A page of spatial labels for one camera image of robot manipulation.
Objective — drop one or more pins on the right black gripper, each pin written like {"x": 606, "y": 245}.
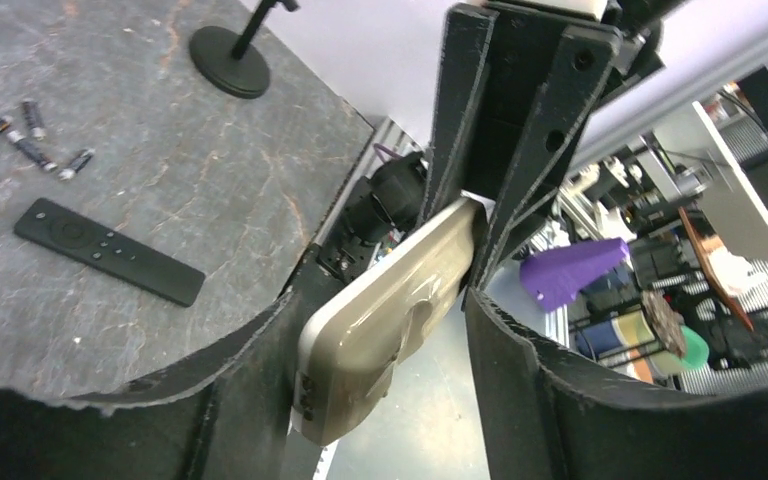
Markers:
{"x": 516, "y": 80}

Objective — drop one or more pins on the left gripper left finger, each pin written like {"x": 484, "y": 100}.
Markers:
{"x": 220, "y": 413}

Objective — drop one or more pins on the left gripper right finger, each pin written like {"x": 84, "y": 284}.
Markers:
{"x": 548, "y": 413}

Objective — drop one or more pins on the black slim remote control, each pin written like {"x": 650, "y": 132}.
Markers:
{"x": 81, "y": 239}

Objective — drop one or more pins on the purple cone object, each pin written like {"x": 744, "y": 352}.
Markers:
{"x": 554, "y": 277}

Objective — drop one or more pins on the black microphone stand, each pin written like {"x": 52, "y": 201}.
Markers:
{"x": 229, "y": 61}

